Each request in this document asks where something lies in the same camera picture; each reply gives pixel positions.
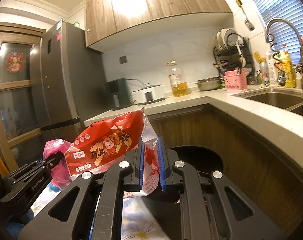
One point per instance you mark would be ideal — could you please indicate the chrome kitchen faucet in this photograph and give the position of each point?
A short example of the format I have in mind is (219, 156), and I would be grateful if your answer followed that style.
(269, 27)

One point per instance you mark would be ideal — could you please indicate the yellow detergent bottle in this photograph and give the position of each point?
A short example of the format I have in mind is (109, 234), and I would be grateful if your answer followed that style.
(290, 72)

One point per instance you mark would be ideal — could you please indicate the white plate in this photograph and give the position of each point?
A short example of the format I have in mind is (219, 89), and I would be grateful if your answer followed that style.
(219, 38)
(230, 35)

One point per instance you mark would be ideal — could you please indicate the white bottle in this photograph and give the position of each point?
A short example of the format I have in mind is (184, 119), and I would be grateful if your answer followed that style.
(271, 70)

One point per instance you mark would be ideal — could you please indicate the cooking oil bottle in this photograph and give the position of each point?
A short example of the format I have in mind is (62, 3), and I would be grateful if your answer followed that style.
(179, 87)

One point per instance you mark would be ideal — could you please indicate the window blinds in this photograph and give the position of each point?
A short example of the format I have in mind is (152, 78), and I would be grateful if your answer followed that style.
(279, 0)

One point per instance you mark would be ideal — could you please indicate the wooden wall cabinet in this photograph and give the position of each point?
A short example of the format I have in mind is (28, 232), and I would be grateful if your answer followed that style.
(154, 2)

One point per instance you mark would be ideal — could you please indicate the white electric cooker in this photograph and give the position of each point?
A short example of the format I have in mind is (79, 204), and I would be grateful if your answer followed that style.
(149, 95)

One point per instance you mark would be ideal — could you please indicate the pink plastic bag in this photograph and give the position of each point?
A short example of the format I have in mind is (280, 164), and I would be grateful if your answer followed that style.
(59, 176)

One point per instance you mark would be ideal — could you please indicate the steel kitchen sink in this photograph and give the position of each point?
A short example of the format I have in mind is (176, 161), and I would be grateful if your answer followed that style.
(271, 100)

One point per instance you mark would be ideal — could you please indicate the black countertop appliance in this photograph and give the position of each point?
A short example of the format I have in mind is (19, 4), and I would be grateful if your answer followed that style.
(116, 90)

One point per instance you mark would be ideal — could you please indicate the metal can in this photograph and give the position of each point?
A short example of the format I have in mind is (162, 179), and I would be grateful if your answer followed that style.
(264, 75)

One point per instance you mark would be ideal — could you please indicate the yellow dried flowers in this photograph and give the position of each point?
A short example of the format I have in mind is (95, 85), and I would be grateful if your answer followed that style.
(259, 57)

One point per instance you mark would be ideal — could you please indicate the grey refrigerator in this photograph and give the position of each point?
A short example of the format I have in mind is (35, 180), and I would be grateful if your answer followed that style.
(66, 80)

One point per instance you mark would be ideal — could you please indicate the wooden kitchen counter cabinet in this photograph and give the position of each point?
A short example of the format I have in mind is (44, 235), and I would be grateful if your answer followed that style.
(254, 155)

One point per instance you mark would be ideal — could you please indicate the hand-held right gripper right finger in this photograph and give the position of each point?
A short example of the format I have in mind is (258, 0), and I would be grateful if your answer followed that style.
(162, 165)

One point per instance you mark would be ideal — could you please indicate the dark wall socket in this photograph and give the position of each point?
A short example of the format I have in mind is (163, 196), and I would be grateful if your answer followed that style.
(123, 60)

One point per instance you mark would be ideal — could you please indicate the pink plastic basket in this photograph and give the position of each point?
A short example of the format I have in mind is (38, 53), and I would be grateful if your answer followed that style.
(235, 82)

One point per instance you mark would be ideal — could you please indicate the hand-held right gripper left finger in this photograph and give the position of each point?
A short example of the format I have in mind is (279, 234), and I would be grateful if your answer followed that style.
(141, 165)

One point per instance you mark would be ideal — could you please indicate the steel bowl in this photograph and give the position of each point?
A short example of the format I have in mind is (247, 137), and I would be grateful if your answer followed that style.
(209, 85)

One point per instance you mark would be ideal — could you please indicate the white ladle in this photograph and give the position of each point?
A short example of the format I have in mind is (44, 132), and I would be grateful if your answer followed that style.
(242, 60)

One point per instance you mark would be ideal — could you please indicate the black coiled holder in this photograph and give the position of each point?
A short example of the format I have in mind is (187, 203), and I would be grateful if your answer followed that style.
(281, 76)

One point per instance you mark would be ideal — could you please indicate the red printed plastic bag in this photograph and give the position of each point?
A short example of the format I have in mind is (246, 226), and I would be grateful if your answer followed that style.
(109, 142)

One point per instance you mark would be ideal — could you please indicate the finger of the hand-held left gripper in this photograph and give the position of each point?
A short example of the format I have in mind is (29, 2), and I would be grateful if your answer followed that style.
(55, 163)
(51, 157)

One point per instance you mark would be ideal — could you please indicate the red door decoration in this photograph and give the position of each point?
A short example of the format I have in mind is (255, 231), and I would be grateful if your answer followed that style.
(15, 62)

